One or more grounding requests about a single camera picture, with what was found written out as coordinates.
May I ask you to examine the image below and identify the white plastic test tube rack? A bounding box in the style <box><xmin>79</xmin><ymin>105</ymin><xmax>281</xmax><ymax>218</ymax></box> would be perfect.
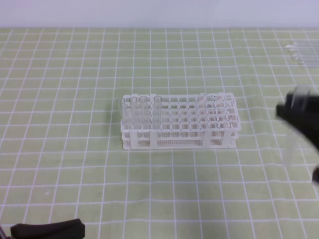
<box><xmin>121</xmin><ymin>93</ymin><xmax>241</xmax><ymax>150</ymax></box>

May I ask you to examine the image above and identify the clear test tube far left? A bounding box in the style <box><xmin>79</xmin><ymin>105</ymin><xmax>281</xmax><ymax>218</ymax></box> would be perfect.
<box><xmin>117</xmin><ymin>98</ymin><xmax>126</xmax><ymax>124</ymax></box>

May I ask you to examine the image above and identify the green grid tablecloth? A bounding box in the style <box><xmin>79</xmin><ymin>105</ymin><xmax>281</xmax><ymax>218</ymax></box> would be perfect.
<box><xmin>0</xmin><ymin>28</ymin><xmax>319</xmax><ymax>239</ymax></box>

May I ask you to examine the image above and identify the clear spare test tubes pile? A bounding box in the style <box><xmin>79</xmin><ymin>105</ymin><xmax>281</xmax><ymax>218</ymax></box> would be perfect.
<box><xmin>284</xmin><ymin>40</ymin><xmax>319</xmax><ymax>68</ymax></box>

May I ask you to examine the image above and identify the clear glass test tube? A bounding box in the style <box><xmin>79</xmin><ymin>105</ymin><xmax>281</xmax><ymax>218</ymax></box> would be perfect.
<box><xmin>283</xmin><ymin>86</ymin><xmax>311</xmax><ymax>167</ymax></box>

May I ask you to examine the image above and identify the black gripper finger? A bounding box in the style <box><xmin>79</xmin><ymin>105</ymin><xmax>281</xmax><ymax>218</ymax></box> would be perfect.
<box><xmin>275</xmin><ymin>86</ymin><xmax>319</xmax><ymax>184</ymax></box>

